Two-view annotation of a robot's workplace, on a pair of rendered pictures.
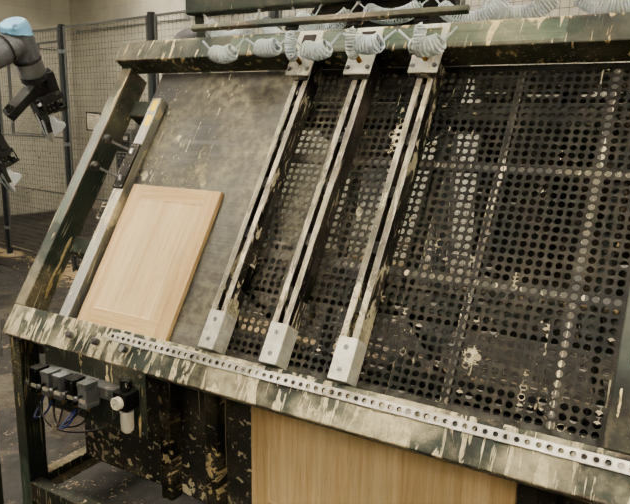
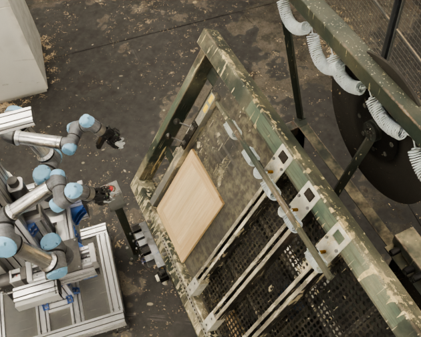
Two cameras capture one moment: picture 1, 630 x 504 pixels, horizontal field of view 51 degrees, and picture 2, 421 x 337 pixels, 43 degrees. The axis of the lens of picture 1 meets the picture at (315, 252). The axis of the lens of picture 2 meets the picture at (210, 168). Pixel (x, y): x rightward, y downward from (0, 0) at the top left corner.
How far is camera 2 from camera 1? 2.64 m
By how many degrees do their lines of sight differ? 53
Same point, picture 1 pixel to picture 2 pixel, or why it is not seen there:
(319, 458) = not seen: outside the picture
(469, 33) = (355, 260)
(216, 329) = (193, 289)
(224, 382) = (191, 313)
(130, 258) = (180, 198)
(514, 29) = (375, 288)
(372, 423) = not seen: outside the picture
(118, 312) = (170, 225)
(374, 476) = not seen: outside the picture
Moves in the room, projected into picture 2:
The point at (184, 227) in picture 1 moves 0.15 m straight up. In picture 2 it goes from (203, 206) to (201, 192)
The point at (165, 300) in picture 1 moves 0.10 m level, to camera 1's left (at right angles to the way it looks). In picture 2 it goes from (186, 241) to (174, 233)
